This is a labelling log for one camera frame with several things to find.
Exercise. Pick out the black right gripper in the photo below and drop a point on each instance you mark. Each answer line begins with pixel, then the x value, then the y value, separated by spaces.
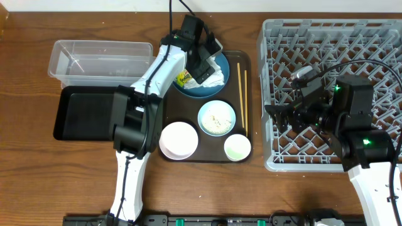
pixel 282 112

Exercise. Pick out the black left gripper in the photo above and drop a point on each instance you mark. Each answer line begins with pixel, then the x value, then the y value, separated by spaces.
pixel 203 71

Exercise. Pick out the white napkin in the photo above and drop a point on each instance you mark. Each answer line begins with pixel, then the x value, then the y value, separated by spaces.
pixel 217 78

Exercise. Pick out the yellow green snack wrapper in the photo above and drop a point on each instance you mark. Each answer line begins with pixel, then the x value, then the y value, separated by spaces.
pixel 183 78

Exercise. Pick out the dark blue plate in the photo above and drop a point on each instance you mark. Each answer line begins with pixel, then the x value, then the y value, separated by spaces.
pixel 203 92

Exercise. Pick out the pale green cup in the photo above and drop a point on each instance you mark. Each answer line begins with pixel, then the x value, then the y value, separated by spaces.
pixel 237 147

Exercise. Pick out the light blue bowl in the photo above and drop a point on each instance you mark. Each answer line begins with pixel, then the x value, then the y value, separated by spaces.
pixel 216 105

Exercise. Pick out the rice leftovers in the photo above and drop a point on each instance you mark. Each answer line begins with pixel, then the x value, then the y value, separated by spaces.
pixel 216 122

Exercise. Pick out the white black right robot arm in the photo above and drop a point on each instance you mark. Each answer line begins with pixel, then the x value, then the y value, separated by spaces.
pixel 367 154

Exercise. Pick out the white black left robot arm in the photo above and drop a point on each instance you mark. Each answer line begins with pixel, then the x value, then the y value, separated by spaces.
pixel 136 116

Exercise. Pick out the grey dishwasher rack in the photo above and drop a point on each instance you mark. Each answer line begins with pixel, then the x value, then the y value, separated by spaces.
pixel 368 48

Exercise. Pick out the wooden chopstick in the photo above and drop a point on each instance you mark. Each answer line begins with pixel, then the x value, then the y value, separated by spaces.
pixel 246 102
pixel 240 93

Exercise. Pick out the dark brown serving tray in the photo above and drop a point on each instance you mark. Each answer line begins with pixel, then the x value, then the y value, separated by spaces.
pixel 179 107

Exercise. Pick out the pink white bowl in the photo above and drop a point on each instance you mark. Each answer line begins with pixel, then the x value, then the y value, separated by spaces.
pixel 178 141

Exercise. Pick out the clear plastic bin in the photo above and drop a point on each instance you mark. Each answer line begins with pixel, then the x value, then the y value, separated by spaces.
pixel 99 63

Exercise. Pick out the black plastic tray bin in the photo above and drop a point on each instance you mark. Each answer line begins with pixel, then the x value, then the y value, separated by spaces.
pixel 89 113

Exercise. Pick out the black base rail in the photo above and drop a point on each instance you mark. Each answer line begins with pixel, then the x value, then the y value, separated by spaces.
pixel 281 219

